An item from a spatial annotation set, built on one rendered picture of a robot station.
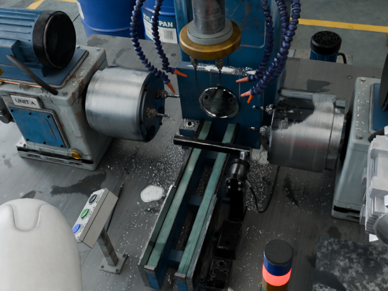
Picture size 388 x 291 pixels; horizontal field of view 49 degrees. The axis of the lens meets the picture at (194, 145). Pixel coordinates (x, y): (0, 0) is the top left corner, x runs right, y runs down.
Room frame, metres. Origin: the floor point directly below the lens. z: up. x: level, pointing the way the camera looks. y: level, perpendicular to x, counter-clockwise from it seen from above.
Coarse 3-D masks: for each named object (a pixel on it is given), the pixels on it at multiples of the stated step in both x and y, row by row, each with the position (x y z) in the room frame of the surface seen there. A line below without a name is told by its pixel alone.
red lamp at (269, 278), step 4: (264, 268) 0.42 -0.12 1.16; (264, 272) 0.42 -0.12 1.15; (264, 276) 0.42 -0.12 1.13; (268, 276) 0.41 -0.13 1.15; (272, 276) 0.40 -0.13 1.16; (276, 276) 0.40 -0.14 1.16; (280, 276) 0.40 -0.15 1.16; (284, 276) 0.40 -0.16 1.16; (288, 276) 0.41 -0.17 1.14; (268, 280) 0.41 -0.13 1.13; (272, 280) 0.40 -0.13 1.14; (276, 280) 0.40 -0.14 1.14; (280, 280) 0.40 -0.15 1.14; (284, 280) 0.40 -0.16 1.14; (272, 284) 0.40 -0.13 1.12; (276, 284) 0.40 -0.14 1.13; (280, 284) 0.40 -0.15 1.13
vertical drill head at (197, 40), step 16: (192, 0) 1.06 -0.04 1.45; (208, 0) 1.03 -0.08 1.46; (224, 0) 1.06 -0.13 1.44; (208, 16) 1.03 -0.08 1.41; (224, 16) 1.06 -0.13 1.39; (192, 32) 1.05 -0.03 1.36; (208, 32) 1.03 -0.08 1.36; (224, 32) 1.03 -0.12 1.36; (240, 32) 1.06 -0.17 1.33; (192, 48) 1.01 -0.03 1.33; (208, 48) 1.00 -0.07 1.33; (224, 48) 0.99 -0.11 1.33; (192, 64) 1.04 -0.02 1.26
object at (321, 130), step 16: (288, 96) 0.95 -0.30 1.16; (304, 96) 0.94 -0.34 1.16; (320, 96) 0.94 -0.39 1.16; (272, 112) 1.00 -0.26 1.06; (288, 112) 0.90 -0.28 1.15; (304, 112) 0.89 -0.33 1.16; (320, 112) 0.88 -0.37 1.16; (336, 112) 0.88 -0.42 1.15; (256, 128) 0.93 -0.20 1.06; (272, 128) 0.87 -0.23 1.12; (288, 128) 0.86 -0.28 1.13; (304, 128) 0.85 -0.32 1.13; (320, 128) 0.83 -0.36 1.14; (336, 128) 0.83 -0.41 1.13; (272, 144) 0.85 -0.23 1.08; (288, 144) 0.83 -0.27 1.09; (304, 144) 0.82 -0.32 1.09; (320, 144) 0.81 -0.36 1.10; (336, 144) 0.80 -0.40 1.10; (272, 160) 0.84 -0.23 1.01; (288, 160) 0.82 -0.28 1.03; (304, 160) 0.81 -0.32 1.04; (320, 160) 0.79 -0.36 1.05
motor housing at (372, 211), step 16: (368, 160) 0.56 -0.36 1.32; (384, 160) 0.51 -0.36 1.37; (368, 176) 0.51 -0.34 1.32; (384, 176) 0.47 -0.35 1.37; (368, 192) 0.47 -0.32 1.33; (368, 208) 0.43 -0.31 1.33; (384, 208) 0.41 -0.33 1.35; (368, 224) 0.41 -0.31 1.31; (384, 224) 0.43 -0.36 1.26; (384, 240) 0.40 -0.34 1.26
